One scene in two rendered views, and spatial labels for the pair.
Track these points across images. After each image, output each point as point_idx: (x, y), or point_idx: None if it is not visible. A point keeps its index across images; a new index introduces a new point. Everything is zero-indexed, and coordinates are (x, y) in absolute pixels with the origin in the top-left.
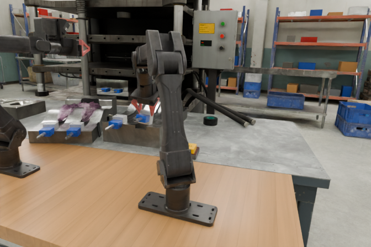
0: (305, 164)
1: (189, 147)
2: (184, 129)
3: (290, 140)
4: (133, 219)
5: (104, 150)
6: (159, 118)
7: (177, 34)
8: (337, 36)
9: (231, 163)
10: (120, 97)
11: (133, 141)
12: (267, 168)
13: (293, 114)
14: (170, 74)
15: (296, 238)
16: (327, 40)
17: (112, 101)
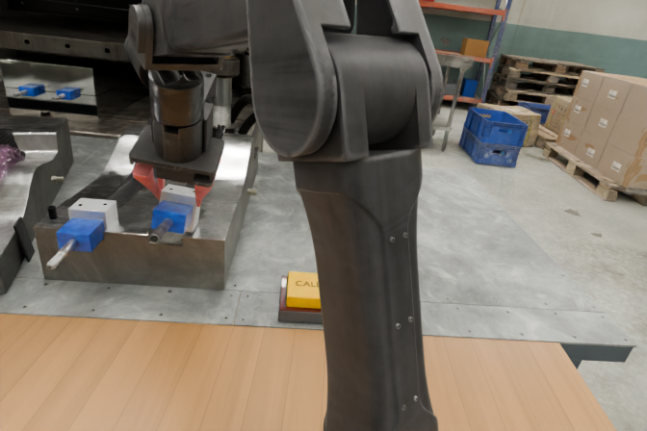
0: (561, 299)
1: (314, 291)
2: (426, 375)
3: (493, 227)
4: None
5: (53, 320)
6: (208, 194)
7: None
8: None
9: (423, 323)
10: (76, 110)
11: (145, 276)
12: (505, 331)
13: None
14: (388, 155)
15: None
16: None
17: (59, 136)
